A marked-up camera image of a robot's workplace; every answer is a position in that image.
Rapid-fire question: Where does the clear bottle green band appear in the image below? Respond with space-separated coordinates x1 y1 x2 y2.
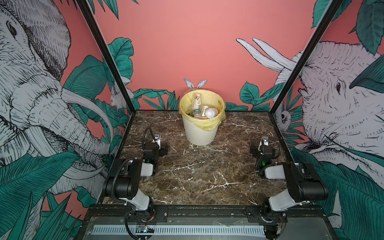
192 94 202 119

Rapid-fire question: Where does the white opaque bottle red cap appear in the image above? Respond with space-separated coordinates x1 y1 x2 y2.
203 108 219 119

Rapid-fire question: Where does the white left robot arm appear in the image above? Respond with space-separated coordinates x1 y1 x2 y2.
102 142 168 215

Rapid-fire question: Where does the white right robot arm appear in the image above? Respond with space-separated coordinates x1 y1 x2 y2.
250 144 329 215

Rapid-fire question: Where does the white ribbed trash bin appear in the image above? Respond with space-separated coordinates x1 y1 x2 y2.
183 119 218 146

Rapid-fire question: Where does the yellow plastic bin liner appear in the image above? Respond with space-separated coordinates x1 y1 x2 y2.
179 90 226 132

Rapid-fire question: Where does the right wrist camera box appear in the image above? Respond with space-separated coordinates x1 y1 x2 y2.
260 136 269 147

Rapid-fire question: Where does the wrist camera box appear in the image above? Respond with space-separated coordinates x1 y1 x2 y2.
153 134 161 149
260 136 269 147

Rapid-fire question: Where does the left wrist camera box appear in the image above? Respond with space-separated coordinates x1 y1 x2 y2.
153 134 161 149

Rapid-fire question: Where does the black front rail base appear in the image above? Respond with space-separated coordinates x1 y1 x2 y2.
77 205 337 240

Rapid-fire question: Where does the white ribbed cable duct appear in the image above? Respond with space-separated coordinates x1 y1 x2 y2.
90 225 266 237

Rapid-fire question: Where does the black frame post right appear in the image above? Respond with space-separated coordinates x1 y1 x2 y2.
269 0 343 115

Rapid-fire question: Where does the black frame post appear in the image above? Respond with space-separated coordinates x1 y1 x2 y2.
269 0 343 115
76 0 136 115

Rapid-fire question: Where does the black frame post left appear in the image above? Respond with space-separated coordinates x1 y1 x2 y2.
76 0 136 115

